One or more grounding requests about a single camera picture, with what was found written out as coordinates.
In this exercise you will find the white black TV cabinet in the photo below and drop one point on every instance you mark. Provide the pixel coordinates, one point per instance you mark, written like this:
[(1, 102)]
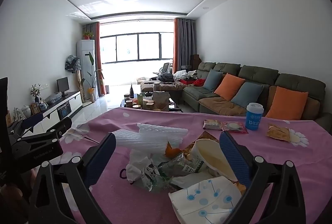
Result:
[(75, 102)]

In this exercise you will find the group of brown jars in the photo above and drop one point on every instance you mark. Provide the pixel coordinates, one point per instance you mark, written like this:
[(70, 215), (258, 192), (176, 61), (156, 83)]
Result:
[(145, 104)]

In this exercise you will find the red cloth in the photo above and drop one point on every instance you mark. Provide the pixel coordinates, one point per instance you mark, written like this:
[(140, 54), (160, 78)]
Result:
[(198, 82)]

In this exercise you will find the wooden cabinet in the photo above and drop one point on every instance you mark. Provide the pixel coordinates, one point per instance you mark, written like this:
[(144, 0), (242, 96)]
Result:
[(195, 60)]

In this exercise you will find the orange cushion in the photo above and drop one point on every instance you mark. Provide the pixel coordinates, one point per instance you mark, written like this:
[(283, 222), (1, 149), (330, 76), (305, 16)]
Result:
[(286, 103), (229, 86)]

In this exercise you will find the brown snack bag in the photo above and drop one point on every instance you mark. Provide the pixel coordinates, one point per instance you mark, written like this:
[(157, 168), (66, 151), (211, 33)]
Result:
[(206, 135)]

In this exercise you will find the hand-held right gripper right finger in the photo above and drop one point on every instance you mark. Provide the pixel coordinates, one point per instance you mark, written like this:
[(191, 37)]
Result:
[(233, 159)]

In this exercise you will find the orange snack wrapper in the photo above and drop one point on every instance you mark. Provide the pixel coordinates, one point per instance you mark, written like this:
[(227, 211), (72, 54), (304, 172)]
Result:
[(172, 151)]

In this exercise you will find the brown paper bag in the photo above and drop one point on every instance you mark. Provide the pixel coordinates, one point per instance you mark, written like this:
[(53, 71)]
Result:
[(160, 100)]

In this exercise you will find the blue white porcelain jar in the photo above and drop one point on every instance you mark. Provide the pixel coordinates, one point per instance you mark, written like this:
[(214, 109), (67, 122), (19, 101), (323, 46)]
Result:
[(43, 105)]

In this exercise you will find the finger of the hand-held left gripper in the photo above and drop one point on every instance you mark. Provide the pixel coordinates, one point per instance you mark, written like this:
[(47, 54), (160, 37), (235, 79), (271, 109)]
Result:
[(64, 125), (32, 119)]

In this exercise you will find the glass coffee table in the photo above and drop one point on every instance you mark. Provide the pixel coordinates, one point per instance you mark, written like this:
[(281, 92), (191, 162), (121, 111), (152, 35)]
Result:
[(173, 107)]

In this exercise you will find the white ceramic jar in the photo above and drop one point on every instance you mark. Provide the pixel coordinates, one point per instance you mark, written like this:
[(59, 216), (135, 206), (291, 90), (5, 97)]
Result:
[(26, 111)]

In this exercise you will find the small potted plant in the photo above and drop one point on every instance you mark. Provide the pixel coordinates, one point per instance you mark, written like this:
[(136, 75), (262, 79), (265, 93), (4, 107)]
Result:
[(88, 35)]

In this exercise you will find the blue grey cushion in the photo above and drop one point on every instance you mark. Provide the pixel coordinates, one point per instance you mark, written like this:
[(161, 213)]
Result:
[(247, 94), (212, 80)]

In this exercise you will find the tall leafy plant yellow pot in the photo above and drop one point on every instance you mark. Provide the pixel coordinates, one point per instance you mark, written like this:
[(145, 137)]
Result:
[(91, 91)]

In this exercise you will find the wooden coat stand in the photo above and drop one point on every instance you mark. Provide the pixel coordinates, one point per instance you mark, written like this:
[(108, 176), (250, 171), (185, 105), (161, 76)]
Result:
[(79, 84)]

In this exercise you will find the white wall socket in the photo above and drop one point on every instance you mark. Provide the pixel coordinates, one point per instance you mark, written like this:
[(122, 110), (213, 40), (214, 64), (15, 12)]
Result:
[(44, 86)]

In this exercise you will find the white blue-dotted paper bag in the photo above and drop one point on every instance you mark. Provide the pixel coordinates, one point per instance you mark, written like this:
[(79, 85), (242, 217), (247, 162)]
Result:
[(202, 200)]

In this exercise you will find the golden snack packet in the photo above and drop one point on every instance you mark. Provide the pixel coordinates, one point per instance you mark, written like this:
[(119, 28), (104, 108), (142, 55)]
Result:
[(278, 132)]

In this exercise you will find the large balcony window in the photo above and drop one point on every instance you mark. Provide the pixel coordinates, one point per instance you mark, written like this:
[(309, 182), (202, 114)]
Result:
[(134, 47)]

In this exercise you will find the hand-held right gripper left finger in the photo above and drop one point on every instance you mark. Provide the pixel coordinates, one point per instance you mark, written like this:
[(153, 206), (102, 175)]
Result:
[(99, 161)]

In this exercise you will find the green paper packet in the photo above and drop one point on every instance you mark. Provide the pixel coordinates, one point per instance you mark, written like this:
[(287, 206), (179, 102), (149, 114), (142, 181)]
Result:
[(140, 98)]

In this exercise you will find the crushed white paper cup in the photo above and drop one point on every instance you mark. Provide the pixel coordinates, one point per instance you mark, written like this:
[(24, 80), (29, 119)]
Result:
[(210, 156)]

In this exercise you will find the green sectional sofa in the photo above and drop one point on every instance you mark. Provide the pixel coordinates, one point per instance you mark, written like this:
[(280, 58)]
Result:
[(298, 84)]

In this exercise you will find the brown white snack packet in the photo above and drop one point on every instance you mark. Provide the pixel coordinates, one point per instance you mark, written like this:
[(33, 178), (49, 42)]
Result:
[(212, 125)]

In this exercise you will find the grey orange curtain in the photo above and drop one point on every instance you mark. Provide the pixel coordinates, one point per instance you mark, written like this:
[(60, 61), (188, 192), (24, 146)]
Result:
[(184, 45), (97, 58)]

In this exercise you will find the pink floral blanket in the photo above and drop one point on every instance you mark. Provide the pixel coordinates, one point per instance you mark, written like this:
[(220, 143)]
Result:
[(272, 151)]

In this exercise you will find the brown sofa mat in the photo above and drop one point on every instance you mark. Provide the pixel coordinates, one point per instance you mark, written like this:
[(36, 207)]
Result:
[(220, 107)]

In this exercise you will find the black monitor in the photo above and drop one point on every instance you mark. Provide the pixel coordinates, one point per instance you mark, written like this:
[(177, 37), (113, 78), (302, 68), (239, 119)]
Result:
[(63, 84)]

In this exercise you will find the blue patterned cloth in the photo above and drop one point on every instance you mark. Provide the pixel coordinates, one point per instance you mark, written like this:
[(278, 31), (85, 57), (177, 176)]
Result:
[(72, 63)]

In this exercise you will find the white plastic bag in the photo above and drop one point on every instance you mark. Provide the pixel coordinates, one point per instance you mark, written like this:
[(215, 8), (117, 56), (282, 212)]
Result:
[(140, 167)]

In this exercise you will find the black bag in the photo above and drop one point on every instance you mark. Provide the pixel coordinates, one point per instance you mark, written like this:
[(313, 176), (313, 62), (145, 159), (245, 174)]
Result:
[(166, 78)]

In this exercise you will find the blue white lidded cup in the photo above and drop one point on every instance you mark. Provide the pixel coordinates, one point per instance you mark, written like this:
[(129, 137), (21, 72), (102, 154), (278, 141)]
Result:
[(254, 117)]

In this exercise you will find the white standing air conditioner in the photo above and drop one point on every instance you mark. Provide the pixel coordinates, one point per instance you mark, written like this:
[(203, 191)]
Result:
[(84, 58)]

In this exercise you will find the picture frame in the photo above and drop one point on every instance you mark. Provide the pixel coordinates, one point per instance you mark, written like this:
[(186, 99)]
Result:
[(35, 108)]

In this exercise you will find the plant in dark vase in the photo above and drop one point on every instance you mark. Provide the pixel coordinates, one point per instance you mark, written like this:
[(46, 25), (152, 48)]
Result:
[(35, 91)]

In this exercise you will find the foil snack wrapper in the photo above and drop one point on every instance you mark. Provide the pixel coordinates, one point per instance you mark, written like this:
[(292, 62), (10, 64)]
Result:
[(181, 164)]

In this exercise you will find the clear plastic bag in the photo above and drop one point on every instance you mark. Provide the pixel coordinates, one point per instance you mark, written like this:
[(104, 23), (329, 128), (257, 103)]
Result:
[(53, 97)]

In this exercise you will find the white clothes pile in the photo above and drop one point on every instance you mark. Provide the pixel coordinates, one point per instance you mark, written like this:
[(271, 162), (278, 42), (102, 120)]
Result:
[(182, 74)]

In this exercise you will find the white ribbed foam sheet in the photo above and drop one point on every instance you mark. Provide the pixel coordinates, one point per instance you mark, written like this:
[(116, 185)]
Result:
[(145, 135)]

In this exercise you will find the red snack packet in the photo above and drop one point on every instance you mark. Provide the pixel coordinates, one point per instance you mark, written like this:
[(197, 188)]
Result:
[(234, 127)]

